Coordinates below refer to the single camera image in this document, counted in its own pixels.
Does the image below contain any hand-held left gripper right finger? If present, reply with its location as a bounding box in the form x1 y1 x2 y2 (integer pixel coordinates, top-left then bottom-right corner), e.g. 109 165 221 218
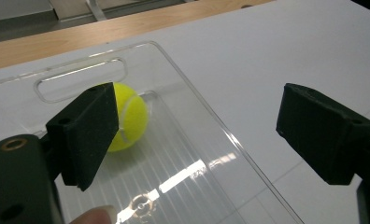
275 82 370 187

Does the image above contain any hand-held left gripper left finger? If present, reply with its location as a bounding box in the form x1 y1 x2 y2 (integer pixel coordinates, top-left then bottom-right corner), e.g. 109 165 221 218
45 81 121 192

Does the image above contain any yellow tennis ball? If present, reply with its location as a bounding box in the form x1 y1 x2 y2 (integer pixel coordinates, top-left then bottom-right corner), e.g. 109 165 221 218
107 81 149 154

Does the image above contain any clear plastic tray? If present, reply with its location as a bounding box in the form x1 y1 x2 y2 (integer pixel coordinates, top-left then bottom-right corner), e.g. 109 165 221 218
0 40 305 224

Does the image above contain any wooden table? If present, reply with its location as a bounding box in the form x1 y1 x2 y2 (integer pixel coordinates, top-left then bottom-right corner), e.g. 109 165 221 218
0 0 277 73

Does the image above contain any grey metal stand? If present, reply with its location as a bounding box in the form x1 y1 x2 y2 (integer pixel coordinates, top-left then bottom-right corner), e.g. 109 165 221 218
85 0 108 22

